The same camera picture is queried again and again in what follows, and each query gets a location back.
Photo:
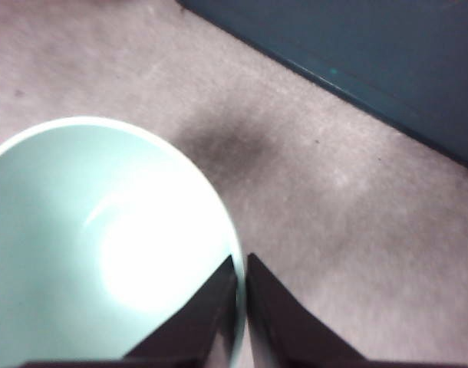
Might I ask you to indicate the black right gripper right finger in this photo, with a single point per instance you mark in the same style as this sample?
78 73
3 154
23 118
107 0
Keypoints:
287 333

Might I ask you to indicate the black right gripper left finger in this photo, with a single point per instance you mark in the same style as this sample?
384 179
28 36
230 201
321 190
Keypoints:
188 333

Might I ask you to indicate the teal bowl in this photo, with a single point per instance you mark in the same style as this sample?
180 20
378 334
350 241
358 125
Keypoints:
65 230

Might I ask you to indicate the black rectangular tray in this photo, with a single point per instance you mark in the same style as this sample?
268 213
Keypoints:
372 46

